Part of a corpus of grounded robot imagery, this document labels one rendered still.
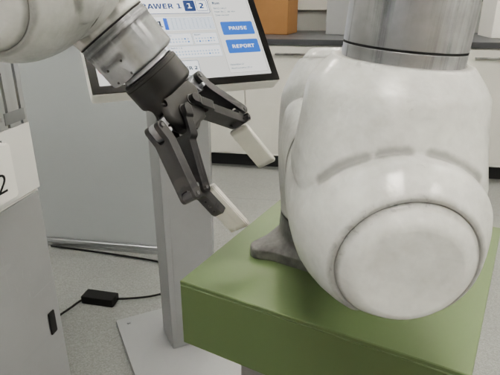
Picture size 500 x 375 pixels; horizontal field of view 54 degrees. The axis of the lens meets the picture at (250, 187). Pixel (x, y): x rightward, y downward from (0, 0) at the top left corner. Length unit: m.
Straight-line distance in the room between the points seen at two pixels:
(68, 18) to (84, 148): 1.99
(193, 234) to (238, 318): 1.00
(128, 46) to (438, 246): 0.38
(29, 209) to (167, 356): 0.84
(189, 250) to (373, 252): 1.29
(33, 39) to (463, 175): 0.32
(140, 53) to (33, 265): 0.71
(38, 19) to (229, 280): 0.38
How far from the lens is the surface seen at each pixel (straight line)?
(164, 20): 1.42
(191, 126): 0.59
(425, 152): 0.37
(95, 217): 2.50
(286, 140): 0.57
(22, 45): 0.40
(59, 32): 0.41
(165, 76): 0.58
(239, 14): 1.51
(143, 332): 1.90
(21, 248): 1.14
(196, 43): 1.40
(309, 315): 0.57
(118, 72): 0.58
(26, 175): 1.12
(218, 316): 0.63
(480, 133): 0.41
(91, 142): 2.36
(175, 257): 1.61
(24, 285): 1.17
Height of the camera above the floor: 1.20
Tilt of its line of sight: 22 degrees down
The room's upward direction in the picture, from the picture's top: straight up
